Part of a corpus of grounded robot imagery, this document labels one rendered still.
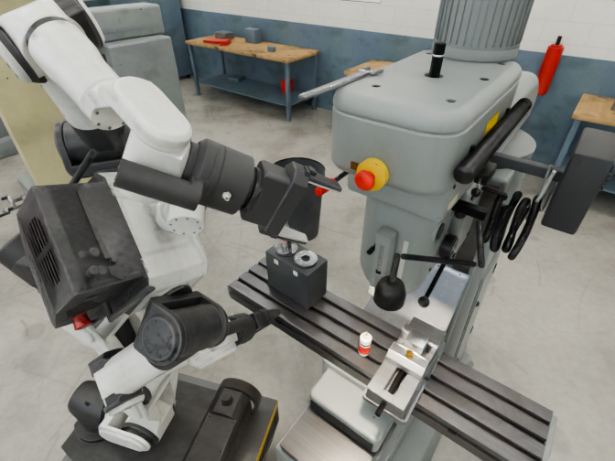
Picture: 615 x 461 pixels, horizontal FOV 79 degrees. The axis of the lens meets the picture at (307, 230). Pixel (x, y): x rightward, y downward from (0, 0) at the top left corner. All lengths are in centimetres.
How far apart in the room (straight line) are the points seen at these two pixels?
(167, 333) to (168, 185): 32
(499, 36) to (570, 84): 413
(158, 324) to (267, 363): 183
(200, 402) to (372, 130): 140
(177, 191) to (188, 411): 140
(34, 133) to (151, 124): 173
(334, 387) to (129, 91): 118
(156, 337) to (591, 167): 99
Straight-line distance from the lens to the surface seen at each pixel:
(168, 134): 47
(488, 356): 279
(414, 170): 69
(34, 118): 217
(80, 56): 58
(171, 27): 811
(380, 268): 97
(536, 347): 298
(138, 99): 50
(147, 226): 78
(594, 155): 108
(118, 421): 171
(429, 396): 138
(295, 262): 139
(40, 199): 75
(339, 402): 141
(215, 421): 171
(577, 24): 505
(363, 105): 70
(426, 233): 92
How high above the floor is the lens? 210
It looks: 37 degrees down
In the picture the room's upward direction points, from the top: straight up
